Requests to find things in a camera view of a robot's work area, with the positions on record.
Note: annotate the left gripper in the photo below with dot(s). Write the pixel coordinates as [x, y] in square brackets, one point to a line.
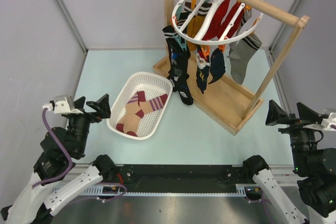
[103, 109]

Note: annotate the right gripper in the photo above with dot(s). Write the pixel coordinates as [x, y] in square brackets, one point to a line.
[276, 114]

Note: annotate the black sock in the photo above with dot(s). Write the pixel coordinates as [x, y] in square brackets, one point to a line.
[184, 92]
[169, 34]
[180, 62]

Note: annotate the navy santa sock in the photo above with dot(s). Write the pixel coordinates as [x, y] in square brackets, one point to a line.
[202, 72]
[217, 65]

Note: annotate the mustard brown striped sock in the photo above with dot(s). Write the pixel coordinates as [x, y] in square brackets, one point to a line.
[197, 21]

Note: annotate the white round clip hanger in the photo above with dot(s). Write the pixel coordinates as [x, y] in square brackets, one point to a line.
[225, 34]

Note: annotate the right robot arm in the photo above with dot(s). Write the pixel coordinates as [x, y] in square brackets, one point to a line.
[314, 166]

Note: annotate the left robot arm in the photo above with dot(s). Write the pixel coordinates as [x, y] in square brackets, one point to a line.
[67, 122]

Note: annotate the wooden hanger stand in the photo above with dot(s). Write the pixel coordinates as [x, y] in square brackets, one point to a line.
[226, 102]

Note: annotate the yellow clip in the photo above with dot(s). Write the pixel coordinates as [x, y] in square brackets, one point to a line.
[222, 47]

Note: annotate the orange clip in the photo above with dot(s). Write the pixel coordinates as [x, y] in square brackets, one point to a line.
[205, 52]

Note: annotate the beige maroon striped sock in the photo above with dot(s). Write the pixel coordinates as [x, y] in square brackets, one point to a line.
[129, 123]

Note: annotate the white laundry basket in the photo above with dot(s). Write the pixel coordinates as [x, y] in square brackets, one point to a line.
[153, 85]

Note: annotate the grey striped sock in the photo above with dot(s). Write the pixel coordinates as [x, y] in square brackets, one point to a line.
[247, 14]
[240, 56]

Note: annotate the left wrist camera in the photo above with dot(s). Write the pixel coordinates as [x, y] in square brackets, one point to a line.
[63, 104]

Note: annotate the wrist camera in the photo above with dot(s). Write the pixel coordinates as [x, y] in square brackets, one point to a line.
[63, 104]
[328, 123]

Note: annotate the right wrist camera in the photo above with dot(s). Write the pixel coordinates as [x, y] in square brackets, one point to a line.
[328, 123]

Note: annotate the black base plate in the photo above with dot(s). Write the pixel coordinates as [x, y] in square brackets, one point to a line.
[184, 179]

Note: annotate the white cable duct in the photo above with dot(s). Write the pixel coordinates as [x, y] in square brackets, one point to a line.
[109, 191]

